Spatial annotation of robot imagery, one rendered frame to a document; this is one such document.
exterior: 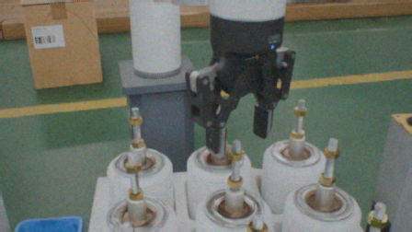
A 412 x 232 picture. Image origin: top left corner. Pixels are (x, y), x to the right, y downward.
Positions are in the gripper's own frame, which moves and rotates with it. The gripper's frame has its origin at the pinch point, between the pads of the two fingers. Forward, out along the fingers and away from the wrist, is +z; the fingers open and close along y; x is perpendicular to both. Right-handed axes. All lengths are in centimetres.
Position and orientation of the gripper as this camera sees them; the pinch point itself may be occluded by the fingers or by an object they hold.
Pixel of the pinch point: (240, 134)
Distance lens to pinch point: 48.8
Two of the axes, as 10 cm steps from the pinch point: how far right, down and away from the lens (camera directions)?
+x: -6.2, -3.7, 6.9
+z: -0.1, 8.9, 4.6
